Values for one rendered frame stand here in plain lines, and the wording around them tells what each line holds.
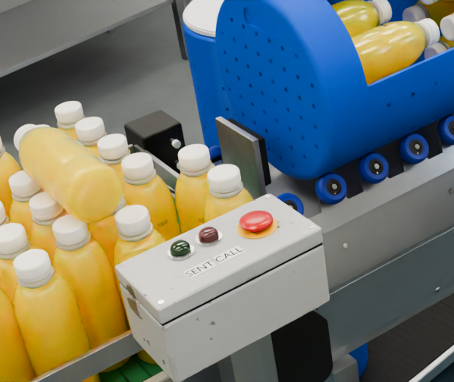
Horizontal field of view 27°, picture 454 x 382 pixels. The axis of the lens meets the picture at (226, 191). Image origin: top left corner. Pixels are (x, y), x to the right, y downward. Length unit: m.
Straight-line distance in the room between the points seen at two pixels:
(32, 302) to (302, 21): 0.49
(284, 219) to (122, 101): 3.00
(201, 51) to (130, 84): 2.41
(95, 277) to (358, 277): 0.44
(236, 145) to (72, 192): 0.35
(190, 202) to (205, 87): 0.61
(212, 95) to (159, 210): 0.60
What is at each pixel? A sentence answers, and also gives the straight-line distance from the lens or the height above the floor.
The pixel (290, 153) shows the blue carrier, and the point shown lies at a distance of 1.35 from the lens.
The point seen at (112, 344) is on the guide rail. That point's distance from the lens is 1.10.
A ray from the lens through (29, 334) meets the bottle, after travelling 1.08.
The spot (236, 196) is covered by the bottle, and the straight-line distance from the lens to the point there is 1.13.
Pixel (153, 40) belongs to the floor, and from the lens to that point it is 4.55.
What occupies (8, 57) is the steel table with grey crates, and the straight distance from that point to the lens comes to 3.92.
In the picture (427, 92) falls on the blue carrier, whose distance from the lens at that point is 1.33.
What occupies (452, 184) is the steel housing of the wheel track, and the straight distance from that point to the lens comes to 1.46.
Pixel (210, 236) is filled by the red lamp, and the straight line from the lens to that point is 1.00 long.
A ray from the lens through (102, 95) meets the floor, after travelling 4.10.
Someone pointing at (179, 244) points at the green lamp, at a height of 1.11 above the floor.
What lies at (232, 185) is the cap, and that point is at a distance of 1.12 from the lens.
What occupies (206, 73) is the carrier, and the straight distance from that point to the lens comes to 1.75.
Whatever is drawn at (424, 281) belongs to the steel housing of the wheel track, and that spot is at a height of 0.71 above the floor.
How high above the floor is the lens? 1.66
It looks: 31 degrees down
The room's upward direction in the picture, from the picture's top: 10 degrees counter-clockwise
